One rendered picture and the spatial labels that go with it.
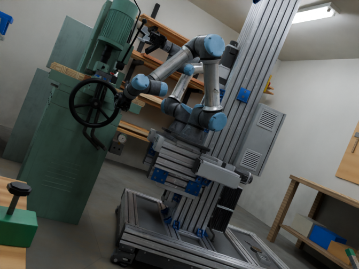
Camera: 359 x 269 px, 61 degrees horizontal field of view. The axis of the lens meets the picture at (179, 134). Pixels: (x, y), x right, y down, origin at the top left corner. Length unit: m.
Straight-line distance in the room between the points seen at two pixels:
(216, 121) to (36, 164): 1.12
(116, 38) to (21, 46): 2.52
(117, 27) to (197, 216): 1.38
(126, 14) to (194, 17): 2.99
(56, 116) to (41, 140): 0.17
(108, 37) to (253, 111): 1.09
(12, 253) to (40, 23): 3.98
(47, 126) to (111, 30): 0.73
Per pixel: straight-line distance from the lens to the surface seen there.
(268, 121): 2.14
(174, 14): 4.93
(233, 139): 2.11
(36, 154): 2.04
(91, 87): 1.90
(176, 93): 2.43
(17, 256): 0.69
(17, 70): 4.48
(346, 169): 4.35
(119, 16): 2.13
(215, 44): 1.66
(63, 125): 2.00
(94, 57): 2.25
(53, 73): 1.98
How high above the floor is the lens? 0.88
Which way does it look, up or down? 1 degrees down
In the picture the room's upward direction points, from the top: 23 degrees clockwise
